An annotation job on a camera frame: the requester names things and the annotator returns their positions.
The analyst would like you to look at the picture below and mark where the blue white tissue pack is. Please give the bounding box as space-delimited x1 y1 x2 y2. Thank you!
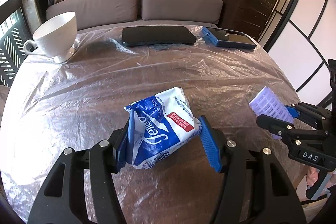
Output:
124 87 202 169

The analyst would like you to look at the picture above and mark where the purple hair roller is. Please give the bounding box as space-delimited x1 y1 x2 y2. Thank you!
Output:
249 87 294 123

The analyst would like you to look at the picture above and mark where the person's right hand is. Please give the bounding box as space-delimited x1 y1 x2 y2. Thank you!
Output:
305 165 336 188

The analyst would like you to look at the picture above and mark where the brown sofa cushion right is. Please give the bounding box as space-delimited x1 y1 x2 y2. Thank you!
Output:
141 0 223 24

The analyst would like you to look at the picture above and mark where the brown sofa cushion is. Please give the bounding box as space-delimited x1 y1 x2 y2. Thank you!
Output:
141 0 223 24
46 0 138 30

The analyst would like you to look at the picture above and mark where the blue cased smartphone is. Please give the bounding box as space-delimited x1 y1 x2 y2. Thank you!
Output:
202 26 256 50

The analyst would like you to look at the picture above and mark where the dark wooden cabinet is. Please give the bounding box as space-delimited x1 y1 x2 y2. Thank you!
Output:
218 0 277 40

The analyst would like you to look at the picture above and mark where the white ceramic teacup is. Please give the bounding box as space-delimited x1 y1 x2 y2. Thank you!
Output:
23 11 77 64

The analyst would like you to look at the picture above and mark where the brown sofa cushion left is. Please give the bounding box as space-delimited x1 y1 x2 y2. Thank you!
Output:
46 0 138 30

